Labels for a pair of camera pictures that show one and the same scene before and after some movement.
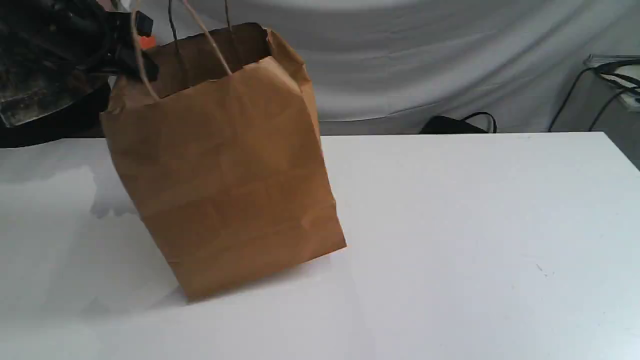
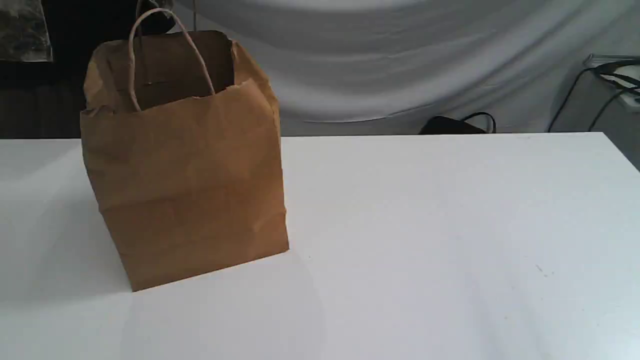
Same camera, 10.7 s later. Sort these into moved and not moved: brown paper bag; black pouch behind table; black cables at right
Moved: brown paper bag
Not moved: black cables at right; black pouch behind table
